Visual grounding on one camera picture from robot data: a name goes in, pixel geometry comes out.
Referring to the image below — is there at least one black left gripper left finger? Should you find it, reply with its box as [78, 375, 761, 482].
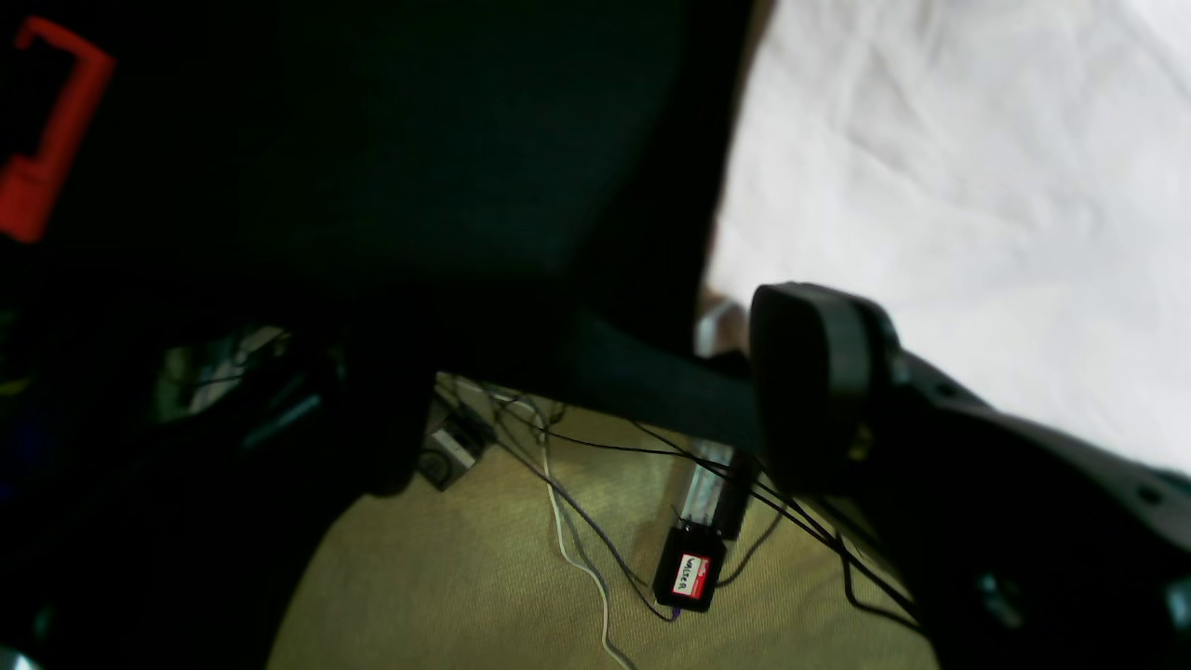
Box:
[4, 324, 437, 669]

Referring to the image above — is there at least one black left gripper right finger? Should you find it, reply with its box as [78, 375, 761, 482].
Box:
[749, 283, 1190, 669]

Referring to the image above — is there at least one pink T-shirt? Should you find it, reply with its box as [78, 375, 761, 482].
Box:
[693, 1, 1190, 475]

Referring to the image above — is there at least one grey power adapter box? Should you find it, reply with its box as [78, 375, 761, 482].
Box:
[417, 395, 495, 491]

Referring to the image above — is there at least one aluminium table leg profile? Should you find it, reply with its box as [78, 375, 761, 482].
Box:
[676, 438, 757, 543]

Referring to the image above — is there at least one black table cloth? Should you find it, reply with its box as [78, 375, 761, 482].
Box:
[0, 0, 773, 457]

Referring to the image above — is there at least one black box with name label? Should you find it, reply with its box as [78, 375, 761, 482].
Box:
[651, 521, 727, 613]

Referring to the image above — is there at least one red black clamp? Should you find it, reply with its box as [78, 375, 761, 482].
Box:
[1, 1, 120, 245]

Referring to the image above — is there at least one white cable on floor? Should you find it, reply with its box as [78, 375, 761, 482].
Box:
[464, 382, 638, 670]

